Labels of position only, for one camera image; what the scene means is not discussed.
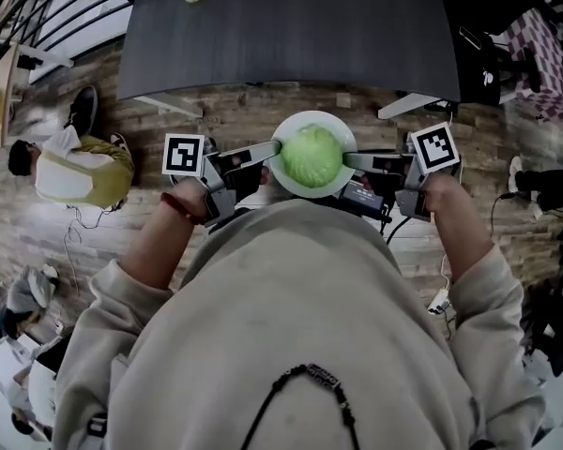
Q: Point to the purple white checkered cloth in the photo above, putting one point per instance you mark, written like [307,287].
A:
[544,54]

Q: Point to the black device with screen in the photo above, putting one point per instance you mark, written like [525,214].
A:
[363,197]

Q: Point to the person's right forearm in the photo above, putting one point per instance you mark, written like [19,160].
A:
[460,232]

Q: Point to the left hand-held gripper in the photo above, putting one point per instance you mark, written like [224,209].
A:
[220,181]

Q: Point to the white round plate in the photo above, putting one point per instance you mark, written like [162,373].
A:
[319,117]

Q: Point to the black stair railing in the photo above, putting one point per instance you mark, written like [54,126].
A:
[51,12]

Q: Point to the person's right hand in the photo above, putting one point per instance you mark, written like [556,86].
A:
[434,204]

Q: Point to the grey table top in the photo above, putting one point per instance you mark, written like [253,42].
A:
[286,31]

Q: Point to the black smartphone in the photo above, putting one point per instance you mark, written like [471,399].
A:
[470,38]

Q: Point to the green cabbage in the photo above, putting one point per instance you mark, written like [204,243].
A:
[312,157]

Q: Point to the person's left hand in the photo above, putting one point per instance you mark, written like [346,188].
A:
[264,175]

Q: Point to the light wooden table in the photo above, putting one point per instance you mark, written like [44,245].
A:
[4,101]

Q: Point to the black bag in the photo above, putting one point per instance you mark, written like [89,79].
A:
[478,73]

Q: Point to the white power strip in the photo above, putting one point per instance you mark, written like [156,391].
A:
[438,302]

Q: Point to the person's left forearm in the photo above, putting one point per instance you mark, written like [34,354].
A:
[164,242]

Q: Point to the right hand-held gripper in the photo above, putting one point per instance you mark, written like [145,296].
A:
[434,148]

